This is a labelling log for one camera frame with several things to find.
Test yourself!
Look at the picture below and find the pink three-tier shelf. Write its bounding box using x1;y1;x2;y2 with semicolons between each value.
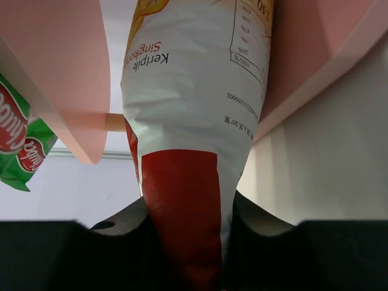
1;1;387;164

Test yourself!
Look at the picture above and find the red Chuba chips bag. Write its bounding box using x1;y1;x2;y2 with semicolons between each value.
121;1;274;290

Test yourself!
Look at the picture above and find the green Chuba chips bag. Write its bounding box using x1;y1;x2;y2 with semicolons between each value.
1;76;58;192

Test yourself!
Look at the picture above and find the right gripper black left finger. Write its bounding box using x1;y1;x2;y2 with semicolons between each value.
1;199;170;290

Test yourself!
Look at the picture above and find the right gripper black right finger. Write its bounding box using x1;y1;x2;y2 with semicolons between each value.
222;193;387;290

